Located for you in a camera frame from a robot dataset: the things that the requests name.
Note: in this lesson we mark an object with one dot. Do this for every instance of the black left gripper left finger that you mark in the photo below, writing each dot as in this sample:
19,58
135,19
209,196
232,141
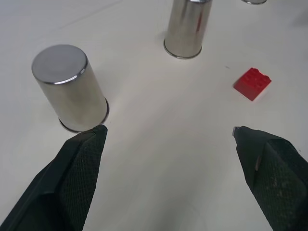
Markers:
72,178

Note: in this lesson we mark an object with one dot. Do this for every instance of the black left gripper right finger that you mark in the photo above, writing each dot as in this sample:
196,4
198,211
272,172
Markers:
276,183

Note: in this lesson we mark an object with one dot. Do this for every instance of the red toy building brick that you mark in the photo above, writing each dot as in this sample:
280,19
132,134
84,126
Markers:
252,83

